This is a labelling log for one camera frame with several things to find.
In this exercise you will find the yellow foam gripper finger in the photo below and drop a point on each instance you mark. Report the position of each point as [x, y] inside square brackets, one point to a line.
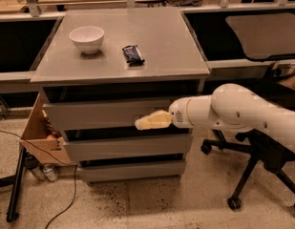
[156, 120]

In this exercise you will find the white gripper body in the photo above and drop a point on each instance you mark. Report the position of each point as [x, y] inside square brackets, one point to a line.
[178, 114]

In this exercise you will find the grey top drawer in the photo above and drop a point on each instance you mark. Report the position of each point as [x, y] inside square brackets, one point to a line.
[103, 114]

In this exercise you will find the grey drawer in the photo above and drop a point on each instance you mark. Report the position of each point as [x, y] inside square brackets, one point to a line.
[128, 147]
[103, 114]
[132, 171]

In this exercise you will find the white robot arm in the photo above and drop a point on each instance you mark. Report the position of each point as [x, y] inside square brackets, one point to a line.
[229, 107]

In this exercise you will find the grey middle drawer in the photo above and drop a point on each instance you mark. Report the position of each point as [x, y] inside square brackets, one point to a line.
[128, 147]

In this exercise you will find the grey bottom drawer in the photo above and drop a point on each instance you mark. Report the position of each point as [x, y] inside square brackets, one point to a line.
[132, 171]

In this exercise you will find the grey drawer cabinet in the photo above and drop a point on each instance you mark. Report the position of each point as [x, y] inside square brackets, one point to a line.
[173, 68]

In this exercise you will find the dark blue snack packet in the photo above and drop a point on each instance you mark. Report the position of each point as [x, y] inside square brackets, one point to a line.
[133, 55]

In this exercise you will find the white ceramic bowl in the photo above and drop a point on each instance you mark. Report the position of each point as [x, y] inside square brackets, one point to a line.
[87, 39]

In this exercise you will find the black office chair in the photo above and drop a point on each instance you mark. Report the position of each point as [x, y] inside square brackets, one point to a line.
[263, 37]

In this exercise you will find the brown cardboard box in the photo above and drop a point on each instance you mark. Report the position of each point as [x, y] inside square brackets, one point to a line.
[41, 141]

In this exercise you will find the silver can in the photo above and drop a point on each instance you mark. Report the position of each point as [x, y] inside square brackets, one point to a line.
[50, 172]

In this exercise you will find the dark bottle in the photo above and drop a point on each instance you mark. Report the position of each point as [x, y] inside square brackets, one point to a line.
[33, 165]

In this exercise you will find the black stand leg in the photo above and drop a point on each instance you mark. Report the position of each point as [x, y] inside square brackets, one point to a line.
[14, 181]

